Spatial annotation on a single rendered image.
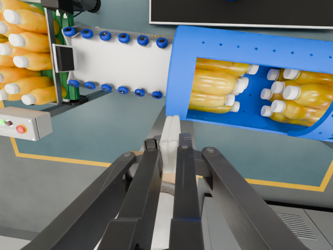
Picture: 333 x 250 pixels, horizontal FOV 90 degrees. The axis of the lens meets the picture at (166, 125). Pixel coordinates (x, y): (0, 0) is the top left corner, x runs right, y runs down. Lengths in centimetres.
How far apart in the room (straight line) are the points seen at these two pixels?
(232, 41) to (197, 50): 9
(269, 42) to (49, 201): 314
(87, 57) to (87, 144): 151
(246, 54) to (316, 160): 199
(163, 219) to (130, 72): 60
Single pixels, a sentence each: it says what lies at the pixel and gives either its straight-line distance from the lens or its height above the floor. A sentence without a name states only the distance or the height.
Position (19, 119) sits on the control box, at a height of 110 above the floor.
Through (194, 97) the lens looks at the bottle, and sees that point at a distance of 54.
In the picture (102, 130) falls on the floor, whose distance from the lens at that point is 205.
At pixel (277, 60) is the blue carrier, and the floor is 121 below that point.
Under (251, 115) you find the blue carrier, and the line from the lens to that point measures 71.
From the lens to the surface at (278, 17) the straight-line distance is 167.
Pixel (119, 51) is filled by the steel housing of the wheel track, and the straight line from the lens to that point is 79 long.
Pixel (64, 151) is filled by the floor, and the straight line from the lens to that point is 248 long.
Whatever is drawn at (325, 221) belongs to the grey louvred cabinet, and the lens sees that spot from 256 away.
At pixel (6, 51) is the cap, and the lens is 86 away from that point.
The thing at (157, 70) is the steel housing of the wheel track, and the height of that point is 93.
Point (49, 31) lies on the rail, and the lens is 88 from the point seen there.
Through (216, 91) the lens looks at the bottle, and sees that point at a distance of 50.
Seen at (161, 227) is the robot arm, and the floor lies 127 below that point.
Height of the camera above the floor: 166
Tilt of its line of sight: 68 degrees down
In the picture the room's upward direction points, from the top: 161 degrees counter-clockwise
